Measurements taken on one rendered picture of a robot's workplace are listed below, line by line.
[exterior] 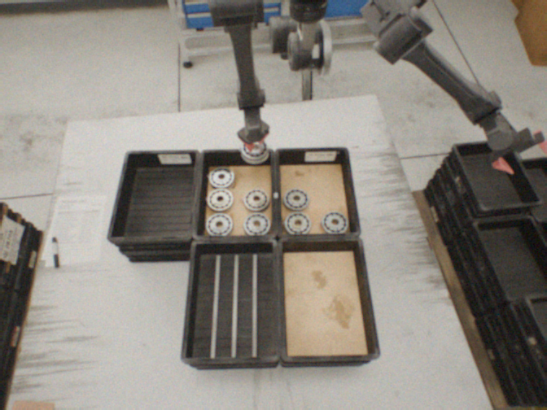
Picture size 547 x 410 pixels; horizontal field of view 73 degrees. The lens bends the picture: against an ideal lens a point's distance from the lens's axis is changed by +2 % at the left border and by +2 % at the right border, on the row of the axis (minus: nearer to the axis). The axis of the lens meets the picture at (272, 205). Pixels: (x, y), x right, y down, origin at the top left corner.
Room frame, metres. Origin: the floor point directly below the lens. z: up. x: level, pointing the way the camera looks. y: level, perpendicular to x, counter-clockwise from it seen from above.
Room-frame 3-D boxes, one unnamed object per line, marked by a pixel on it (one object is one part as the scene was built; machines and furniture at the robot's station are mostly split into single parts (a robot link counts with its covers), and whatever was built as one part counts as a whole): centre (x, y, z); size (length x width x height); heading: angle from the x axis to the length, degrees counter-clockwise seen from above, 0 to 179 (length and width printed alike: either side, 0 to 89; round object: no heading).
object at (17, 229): (0.76, 1.32, 0.41); 0.31 x 0.02 x 0.16; 7
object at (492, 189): (1.03, -1.11, 0.37); 0.40 x 0.30 x 0.45; 7
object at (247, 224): (0.61, 0.06, 0.86); 0.10 x 0.10 x 0.01
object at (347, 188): (0.73, -0.16, 0.87); 0.40 x 0.30 x 0.11; 1
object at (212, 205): (0.72, 0.21, 0.86); 0.10 x 0.10 x 0.01
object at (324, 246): (0.33, -0.17, 0.87); 0.40 x 0.30 x 0.11; 1
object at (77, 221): (0.68, 0.84, 0.70); 0.33 x 0.23 x 0.01; 7
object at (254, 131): (0.79, 0.06, 1.26); 0.11 x 0.09 x 0.12; 7
